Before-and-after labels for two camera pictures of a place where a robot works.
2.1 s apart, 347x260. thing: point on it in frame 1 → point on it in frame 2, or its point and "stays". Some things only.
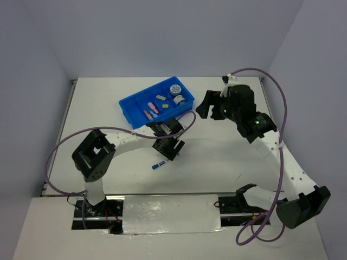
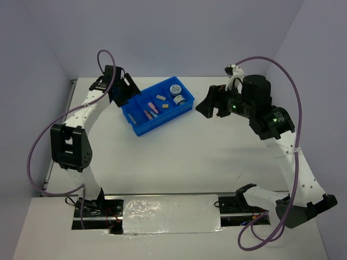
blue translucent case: (153, 114) stays
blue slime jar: (179, 100) stays
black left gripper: (171, 152) → (132, 89)
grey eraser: (161, 97) stays
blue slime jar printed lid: (175, 90) stays
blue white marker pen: (157, 165) → (133, 119)
